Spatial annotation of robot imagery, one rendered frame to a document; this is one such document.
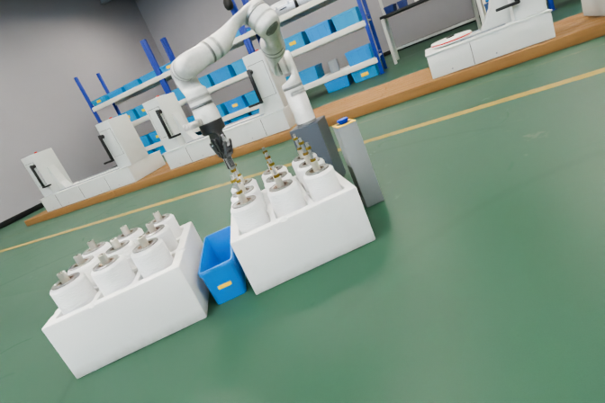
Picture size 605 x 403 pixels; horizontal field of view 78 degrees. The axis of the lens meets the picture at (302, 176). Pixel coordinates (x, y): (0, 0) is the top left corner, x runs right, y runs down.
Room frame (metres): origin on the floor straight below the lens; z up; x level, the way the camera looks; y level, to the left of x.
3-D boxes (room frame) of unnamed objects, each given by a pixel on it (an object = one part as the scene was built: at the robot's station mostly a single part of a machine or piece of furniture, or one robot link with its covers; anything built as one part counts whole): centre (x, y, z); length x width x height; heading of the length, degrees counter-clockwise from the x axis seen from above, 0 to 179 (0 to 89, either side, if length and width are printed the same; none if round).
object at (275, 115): (3.87, 0.48, 0.45); 1.45 x 0.57 x 0.74; 66
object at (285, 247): (1.18, 0.08, 0.09); 0.39 x 0.39 x 0.18; 5
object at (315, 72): (6.17, -0.74, 0.36); 0.50 x 0.38 x 0.21; 157
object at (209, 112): (1.16, 0.21, 0.53); 0.11 x 0.09 x 0.06; 121
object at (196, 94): (1.18, 0.20, 0.63); 0.09 x 0.07 x 0.15; 28
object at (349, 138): (1.28, -0.20, 0.16); 0.07 x 0.07 x 0.31; 5
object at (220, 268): (1.15, 0.35, 0.06); 0.30 x 0.11 x 0.12; 5
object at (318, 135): (1.71, -0.11, 0.15); 0.14 x 0.14 x 0.30; 66
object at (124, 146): (4.71, 2.34, 0.45); 1.61 x 0.57 x 0.74; 66
